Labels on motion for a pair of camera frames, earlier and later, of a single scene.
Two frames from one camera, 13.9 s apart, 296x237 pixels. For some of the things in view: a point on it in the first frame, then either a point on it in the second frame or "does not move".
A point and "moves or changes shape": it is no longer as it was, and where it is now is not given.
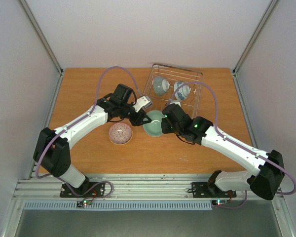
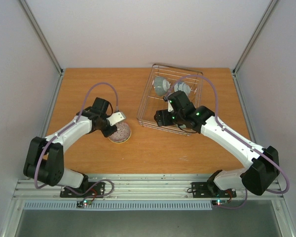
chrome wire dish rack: x=166 y=84 does not move
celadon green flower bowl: x=154 y=128 moves or changes shape
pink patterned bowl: x=120 y=134 does not move
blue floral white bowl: x=183 y=92 does not move
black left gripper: x=137 y=121 to x=106 y=134
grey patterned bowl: x=161 y=85 does not move
